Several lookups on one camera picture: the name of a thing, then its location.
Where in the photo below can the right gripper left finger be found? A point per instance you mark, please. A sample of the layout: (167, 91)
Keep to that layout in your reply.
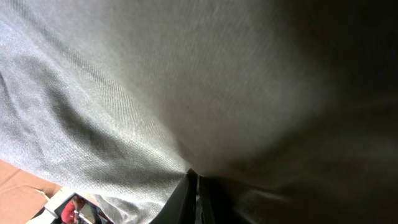
(181, 206)

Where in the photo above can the grey shorts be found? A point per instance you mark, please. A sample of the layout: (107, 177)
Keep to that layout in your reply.
(290, 105)

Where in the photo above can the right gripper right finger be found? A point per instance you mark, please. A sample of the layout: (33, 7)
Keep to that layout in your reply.
(216, 206)

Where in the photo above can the cardboard box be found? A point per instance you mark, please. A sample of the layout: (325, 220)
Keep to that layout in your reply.
(23, 195)

